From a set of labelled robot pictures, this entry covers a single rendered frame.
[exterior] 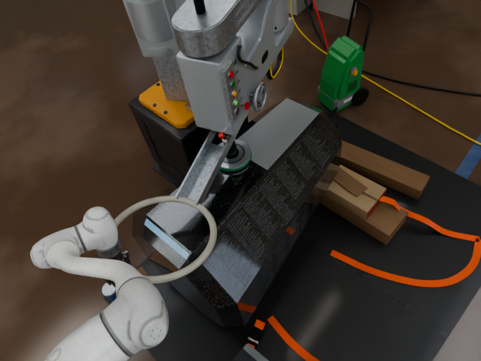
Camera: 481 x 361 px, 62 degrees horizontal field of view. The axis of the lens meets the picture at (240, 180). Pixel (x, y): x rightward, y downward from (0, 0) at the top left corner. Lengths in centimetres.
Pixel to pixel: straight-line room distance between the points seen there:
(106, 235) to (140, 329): 59
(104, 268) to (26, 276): 217
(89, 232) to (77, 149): 255
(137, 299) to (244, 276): 111
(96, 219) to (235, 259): 83
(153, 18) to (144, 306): 171
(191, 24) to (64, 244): 92
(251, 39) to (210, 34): 46
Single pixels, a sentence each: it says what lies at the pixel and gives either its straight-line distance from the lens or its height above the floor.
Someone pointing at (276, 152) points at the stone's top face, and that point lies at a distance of 224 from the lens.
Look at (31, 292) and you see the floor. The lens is 332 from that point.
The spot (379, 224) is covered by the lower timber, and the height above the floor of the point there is 15.
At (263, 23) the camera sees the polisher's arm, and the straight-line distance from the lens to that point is 206.
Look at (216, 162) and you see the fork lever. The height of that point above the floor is 109.
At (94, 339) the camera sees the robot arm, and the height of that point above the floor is 166.
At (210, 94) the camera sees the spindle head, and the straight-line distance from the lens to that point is 180.
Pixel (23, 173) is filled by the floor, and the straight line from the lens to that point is 408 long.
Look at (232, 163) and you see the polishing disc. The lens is 217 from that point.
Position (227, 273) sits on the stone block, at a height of 72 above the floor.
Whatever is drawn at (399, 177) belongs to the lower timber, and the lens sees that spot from 313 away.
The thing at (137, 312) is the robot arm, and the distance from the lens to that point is 100.
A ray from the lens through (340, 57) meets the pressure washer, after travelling 347.
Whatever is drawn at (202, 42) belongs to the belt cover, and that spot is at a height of 168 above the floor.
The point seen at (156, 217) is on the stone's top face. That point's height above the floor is 87.
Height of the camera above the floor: 255
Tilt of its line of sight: 52 degrees down
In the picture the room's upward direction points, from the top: 12 degrees counter-clockwise
